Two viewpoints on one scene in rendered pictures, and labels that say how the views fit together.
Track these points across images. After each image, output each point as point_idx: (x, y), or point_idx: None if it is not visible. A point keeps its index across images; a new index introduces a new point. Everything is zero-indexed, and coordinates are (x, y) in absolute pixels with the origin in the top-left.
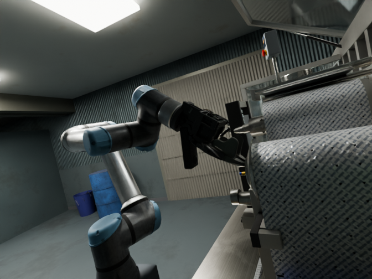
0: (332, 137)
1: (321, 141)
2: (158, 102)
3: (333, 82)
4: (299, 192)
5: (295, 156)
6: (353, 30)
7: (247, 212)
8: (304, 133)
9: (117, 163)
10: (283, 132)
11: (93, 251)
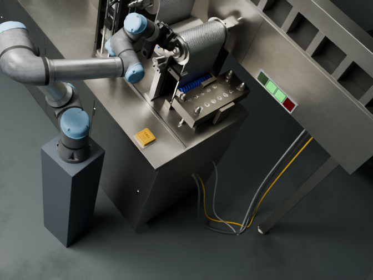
0: (207, 34)
1: (205, 37)
2: (152, 30)
3: None
4: (197, 56)
5: (200, 45)
6: None
7: (158, 65)
8: (172, 10)
9: None
10: (165, 11)
11: (82, 139)
